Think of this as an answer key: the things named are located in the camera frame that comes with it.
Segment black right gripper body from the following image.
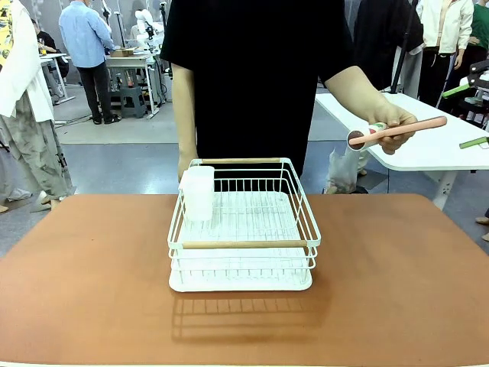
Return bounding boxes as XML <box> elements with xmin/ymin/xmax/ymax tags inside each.
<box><xmin>468</xmin><ymin>59</ymin><xmax>489</xmax><ymax>92</ymax></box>

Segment person's right forearm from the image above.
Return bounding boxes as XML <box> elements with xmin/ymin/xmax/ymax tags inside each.
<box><xmin>170</xmin><ymin>63</ymin><xmax>199</xmax><ymax>158</ymax></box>

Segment person's left forearm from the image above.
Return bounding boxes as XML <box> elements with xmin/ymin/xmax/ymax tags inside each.
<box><xmin>324</xmin><ymin>65</ymin><xmax>387</xmax><ymax>124</ymax></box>

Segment person's left hand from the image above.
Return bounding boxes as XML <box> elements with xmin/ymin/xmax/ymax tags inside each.
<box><xmin>367</xmin><ymin>102</ymin><xmax>419</xmax><ymax>156</ymax></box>

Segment person's right hand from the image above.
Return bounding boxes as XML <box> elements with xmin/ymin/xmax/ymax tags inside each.
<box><xmin>176</xmin><ymin>151</ymin><xmax>199</xmax><ymax>183</ymax></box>

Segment bystander in green shirt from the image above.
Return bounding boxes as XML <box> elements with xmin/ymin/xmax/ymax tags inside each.
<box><xmin>453</xmin><ymin>0</ymin><xmax>489</xmax><ymax>93</ymax></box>

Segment white side table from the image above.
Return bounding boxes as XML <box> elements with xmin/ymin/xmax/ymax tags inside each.
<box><xmin>315</xmin><ymin>91</ymin><xmax>489</xmax><ymax>212</ymax></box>

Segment bystander in cream jacket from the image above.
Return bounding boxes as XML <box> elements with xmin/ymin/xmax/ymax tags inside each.
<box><xmin>415</xmin><ymin>0</ymin><xmax>475</xmax><ymax>109</ymax></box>

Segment black tripod pole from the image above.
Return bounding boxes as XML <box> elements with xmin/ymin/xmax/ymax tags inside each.
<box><xmin>389</xmin><ymin>0</ymin><xmax>419</xmax><ymax>95</ymax></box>

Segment bystander in black top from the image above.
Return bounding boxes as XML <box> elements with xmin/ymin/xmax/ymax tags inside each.
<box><xmin>353</xmin><ymin>0</ymin><xmax>425</xmax><ymax>93</ymax></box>

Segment clear plastic bag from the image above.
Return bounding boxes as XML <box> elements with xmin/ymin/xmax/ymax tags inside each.
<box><xmin>324</xmin><ymin>148</ymin><xmax>363</xmax><ymax>195</ymax></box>

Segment person's black T-shirt torso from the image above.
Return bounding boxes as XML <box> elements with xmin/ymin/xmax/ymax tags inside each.
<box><xmin>160</xmin><ymin>0</ymin><xmax>355</xmax><ymax>193</ymax></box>

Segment white plastic drip tray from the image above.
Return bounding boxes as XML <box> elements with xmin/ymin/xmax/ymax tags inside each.
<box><xmin>168</xmin><ymin>190</ymin><xmax>313</xmax><ymax>294</ymax></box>

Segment white plastic cutlery cup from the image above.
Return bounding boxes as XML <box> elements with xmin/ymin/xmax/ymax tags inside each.
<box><xmin>178</xmin><ymin>165</ymin><xmax>215</xmax><ymax>222</ymax></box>

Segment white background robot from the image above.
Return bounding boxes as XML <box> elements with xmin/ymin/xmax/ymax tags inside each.
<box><xmin>131</xmin><ymin>8</ymin><xmax>166</xmax><ymax>55</ymax></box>

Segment grey step stool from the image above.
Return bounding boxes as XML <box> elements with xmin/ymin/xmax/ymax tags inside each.
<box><xmin>119</xmin><ymin>86</ymin><xmax>148</xmax><ymax>119</ymax></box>

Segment white background workbench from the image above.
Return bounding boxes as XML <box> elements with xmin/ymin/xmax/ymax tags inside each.
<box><xmin>105</xmin><ymin>53</ymin><xmax>161</xmax><ymax>120</ymax></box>

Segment man in blue shirt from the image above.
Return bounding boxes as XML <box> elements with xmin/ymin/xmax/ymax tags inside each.
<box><xmin>59</xmin><ymin>0</ymin><xmax>122</xmax><ymax>125</ymax></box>

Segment small white background desk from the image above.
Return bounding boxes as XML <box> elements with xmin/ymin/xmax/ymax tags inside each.
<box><xmin>37</xmin><ymin>53</ymin><xmax>76</xmax><ymax>105</ymax></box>

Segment seated person in black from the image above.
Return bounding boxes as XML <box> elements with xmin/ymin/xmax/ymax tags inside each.
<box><xmin>30</xmin><ymin>18</ymin><xmax>70</xmax><ymax>80</ymax></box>

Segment person in white jacket, yellow print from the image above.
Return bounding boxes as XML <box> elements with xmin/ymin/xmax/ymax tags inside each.
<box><xmin>0</xmin><ymin>0</ymin><xmax>77</xmax><ymax>213</ymax></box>

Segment white wire dish rack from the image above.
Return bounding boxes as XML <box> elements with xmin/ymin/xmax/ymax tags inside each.
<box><xmin>167</xmin><ymin>157</ymin><xmax>322</xmax><ymax>284</ymax></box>

